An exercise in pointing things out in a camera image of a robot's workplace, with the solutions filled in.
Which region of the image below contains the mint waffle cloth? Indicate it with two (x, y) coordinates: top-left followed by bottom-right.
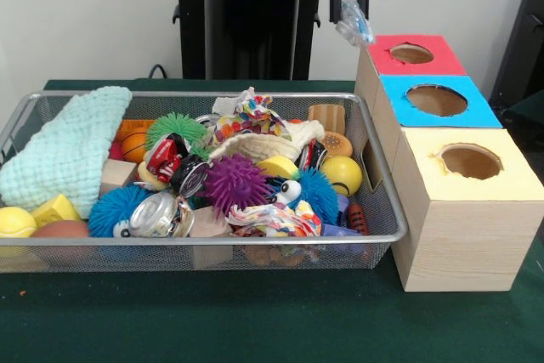
(0, 85), (134, 219)

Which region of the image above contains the cream waffle cloth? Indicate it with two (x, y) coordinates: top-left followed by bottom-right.
(210, 119), (326, 164)

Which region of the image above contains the crushed red drink can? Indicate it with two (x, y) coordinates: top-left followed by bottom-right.
(145, 133), (188, 184)

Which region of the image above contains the yellow plastic ball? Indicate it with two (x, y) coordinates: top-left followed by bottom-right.
(320, 155), (364, 197)

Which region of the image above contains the dark green table cloth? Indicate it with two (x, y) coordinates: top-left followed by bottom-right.
(0, 77), (544, 363)
(505, 90), (544, 126)

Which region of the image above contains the silver mesh bin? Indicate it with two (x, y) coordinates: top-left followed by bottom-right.
(0, 90), (409, 273)

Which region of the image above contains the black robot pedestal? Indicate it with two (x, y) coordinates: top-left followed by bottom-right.
(163, 0), (343, 81)

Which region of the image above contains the orange toy basketball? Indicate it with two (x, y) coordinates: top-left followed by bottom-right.
(121, 127), (150, 164)

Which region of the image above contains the green spiky ball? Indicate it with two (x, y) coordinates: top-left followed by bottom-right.
(144, 111), (210, 145)

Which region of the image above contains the silver drink can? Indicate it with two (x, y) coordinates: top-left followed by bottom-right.
(128, 191), (196, 239)

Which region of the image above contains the blue spiky ball with eyes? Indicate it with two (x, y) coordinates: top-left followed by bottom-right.
(88, 186), (154, 239)

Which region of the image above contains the purple spiky ball toy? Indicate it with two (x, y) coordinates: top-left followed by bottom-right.
(199, 154), (275, 218)

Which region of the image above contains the clear plastic packet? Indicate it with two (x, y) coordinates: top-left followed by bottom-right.
(335, 0), (376, 48)

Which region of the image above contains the wooden box with three holes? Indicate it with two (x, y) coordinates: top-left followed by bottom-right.
(354, 34), (544, 294)

